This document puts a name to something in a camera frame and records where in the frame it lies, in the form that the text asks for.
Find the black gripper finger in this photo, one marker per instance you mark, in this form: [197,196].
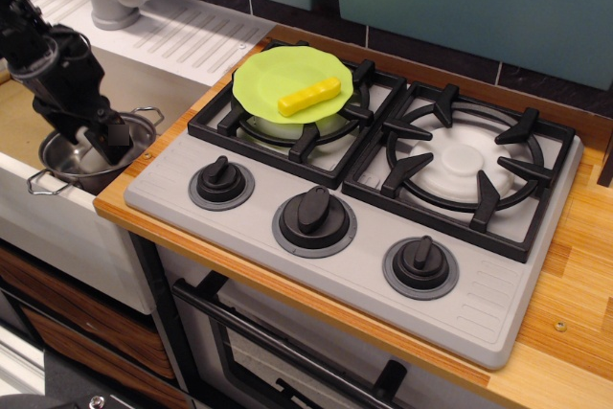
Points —
[67,125]
[111,142]

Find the wooden drawer front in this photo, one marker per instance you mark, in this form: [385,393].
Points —
[115,342]

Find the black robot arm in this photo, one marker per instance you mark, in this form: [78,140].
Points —
[16,12]

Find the white right burner cap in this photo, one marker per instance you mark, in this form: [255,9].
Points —
[459,154]

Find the white burner cap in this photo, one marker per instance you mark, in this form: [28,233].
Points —
[330,129]
[459,154]

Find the black right burner grate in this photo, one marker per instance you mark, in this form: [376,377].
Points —
[507,225]

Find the grey toy stovetop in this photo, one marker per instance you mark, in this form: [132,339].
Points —
[478,320]

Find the black middle stove knob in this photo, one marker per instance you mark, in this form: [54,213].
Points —
[315,224]

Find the white toy mushroom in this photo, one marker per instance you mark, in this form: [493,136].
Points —
[90,161]

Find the lime green plate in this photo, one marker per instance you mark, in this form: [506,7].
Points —
[265,78]

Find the black oven door handle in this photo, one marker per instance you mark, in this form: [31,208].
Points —
[378,397]

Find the white toy sink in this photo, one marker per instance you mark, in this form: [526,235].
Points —
[159,66]

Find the white left burner cap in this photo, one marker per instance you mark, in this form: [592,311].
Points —
[330,129]

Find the black stove knob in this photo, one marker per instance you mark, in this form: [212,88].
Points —
[315,224]
[420,269]
[221,185]

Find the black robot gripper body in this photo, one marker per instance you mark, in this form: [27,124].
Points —
[59,67]

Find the stainless steel pot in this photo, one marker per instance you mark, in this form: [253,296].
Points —
[61,158]

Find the black burner grate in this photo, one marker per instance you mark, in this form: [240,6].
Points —
[507,225]
[374,92]

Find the black right stove knob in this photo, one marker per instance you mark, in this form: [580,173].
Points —
[420,269]

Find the black left stove knob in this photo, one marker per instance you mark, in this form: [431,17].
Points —
[221,185]

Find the black left burner grate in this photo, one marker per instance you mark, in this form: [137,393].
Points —
[374,92]

